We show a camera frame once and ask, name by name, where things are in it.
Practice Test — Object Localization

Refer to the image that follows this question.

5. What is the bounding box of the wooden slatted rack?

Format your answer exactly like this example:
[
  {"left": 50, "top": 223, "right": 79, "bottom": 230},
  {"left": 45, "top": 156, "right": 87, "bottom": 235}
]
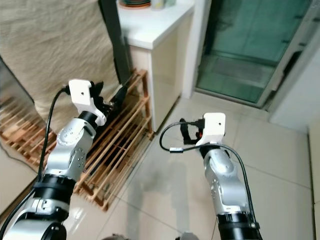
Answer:
[{"left": 0, "top": 67, "right": 155, "bottom": 211}]

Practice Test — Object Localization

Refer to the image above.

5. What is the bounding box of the beige hanging cloth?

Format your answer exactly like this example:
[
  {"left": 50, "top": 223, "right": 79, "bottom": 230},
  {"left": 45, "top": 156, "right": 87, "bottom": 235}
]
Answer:
[{"left": 0, "top": 0, "right": 133, "bottom": 133}]

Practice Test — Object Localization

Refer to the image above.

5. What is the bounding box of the white topped cream cabinet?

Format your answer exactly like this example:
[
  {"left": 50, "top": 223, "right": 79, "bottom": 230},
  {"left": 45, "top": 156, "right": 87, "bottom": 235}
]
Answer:
[{"left": 117, "top": 0, "right": 196, "bottom": 135}]

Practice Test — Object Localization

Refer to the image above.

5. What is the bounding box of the stack of coloured plates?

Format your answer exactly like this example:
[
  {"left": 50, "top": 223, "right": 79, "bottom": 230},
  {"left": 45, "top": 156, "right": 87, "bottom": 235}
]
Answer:
[{"left": 119, "top": 0, "right": 152, "bottom": 10}]

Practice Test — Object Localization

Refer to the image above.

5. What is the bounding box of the grey mug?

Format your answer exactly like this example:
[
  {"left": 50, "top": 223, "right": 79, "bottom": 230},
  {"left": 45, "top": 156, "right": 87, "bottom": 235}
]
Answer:
[{"left": 150, "top": 0, "right": 167, "bottom": 11}]

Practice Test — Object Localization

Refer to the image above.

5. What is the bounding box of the green glass sliding door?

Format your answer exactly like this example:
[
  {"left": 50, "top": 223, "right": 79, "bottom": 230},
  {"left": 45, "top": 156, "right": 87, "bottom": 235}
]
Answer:
[{"left": 194, "top": 0, "right": 320, "bottom": 108}]

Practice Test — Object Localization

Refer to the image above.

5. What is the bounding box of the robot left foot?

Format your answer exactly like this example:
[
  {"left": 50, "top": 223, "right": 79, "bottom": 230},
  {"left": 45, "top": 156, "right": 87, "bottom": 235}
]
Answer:
[{"left": 107, "top": 233, "right": 133, "bottom": 240}]

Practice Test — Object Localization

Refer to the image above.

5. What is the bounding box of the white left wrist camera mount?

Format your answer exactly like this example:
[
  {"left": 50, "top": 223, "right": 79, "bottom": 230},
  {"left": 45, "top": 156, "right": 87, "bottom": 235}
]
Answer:
[{"left": 68, "top": 79, "right": 107, "bottom": 127}]

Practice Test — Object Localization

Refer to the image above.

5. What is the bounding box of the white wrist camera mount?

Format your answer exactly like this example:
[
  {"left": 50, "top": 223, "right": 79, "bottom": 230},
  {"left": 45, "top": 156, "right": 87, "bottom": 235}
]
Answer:
[
  {"left": 68, "top": 79, "right": 107, "bottom": 127},
  {"left": 195, "top": 112, "right": 227, "bottom": 147}
]

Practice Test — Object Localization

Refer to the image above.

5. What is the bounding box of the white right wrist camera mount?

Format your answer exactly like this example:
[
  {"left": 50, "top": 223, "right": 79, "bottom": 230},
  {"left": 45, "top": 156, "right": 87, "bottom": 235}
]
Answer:
[{"left": 195, "top": 112, "right": 227, "bottom": 147}]

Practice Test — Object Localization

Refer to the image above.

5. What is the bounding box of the black upright post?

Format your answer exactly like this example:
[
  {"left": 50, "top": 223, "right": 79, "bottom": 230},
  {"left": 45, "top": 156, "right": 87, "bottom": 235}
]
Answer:
[{"left": 99, "top": 0, "right": 133, "bottom": 86}]

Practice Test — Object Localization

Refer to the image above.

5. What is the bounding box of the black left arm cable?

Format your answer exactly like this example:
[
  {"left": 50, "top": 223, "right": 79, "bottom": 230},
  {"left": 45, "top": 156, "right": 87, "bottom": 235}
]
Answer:
[{"left": 0, "top": 86, "right": 72, "bottom": 240}]

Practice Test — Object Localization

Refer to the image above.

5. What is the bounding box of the white door frame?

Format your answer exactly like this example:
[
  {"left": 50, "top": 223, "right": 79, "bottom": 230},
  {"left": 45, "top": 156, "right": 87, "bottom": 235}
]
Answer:
[{"left": 181, "top": 0, "right": 212, "bottom": 100}]

